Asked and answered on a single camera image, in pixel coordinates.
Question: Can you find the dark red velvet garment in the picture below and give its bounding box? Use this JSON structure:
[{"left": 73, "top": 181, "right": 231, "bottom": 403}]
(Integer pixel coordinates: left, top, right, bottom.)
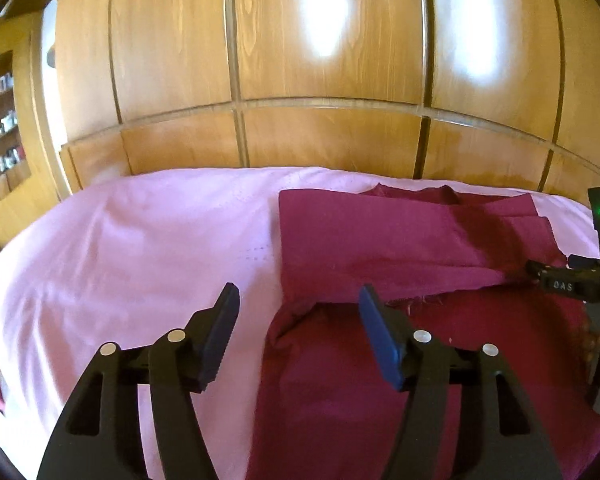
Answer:
[{"left": 247, "top": 185, "right": 600, "bottom": 479}]

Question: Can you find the pink bedspread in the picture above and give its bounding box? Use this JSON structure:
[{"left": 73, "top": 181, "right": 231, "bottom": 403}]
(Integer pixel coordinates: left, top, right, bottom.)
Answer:
[{"left": 0, "top": 166, "right": 600, "bottom": 480}]

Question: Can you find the wooden panelled wardrobe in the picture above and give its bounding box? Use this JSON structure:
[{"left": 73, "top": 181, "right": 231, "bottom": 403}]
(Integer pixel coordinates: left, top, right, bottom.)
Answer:
[{"left": 55, "top": 0, "right": 600, "bottom": 202}]

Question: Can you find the wooden shelf cabinet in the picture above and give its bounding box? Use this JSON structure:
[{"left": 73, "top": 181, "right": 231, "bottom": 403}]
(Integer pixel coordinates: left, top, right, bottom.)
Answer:
[{"left": 0, "top": 12, "right": 70, "bottom": 248}]

